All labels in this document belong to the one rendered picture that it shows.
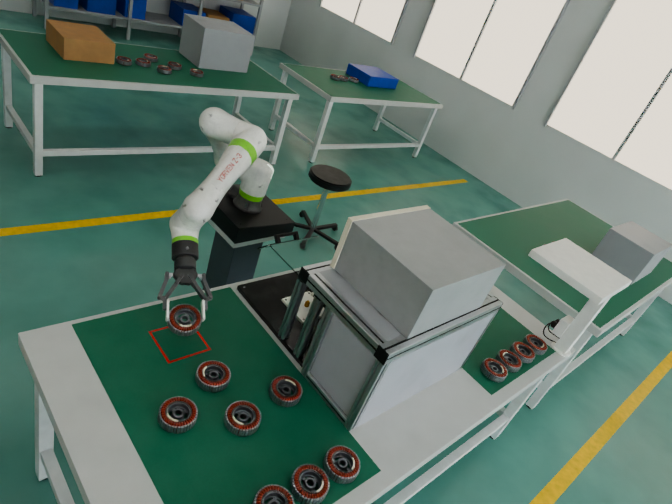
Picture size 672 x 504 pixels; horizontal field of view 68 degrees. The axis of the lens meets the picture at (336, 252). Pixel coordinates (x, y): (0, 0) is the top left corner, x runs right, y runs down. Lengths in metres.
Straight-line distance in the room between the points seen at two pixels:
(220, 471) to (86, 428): 0.39
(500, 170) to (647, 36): 2.05
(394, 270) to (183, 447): 0.81
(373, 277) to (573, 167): 4.99
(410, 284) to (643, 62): 5.03
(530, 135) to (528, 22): 1.30
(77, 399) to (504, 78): 6.07
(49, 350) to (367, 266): 1.03
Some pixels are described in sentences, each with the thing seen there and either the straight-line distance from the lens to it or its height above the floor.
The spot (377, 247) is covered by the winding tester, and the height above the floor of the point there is 1.30.
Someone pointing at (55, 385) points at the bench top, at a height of 0.75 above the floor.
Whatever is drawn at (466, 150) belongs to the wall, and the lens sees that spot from 7.06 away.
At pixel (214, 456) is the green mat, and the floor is 0.75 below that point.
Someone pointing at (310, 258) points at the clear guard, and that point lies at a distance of 1.86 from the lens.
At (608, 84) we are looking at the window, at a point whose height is 1.64.
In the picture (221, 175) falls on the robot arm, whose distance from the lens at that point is 1.86.
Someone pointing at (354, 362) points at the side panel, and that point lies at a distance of 1.64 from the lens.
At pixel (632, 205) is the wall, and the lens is 6.26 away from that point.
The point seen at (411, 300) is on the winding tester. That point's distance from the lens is 1.54.
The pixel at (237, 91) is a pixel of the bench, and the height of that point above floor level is 0.74.
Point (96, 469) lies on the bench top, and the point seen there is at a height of 0.75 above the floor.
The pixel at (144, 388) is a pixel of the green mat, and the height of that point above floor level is 0.75.
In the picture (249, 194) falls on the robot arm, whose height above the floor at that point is 0.92.
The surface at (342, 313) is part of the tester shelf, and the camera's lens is 1.60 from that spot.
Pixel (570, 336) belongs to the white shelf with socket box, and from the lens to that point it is 2.68.
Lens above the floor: 2.07
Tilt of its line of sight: 31 degrees down
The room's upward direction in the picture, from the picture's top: 21 degrees clockwise
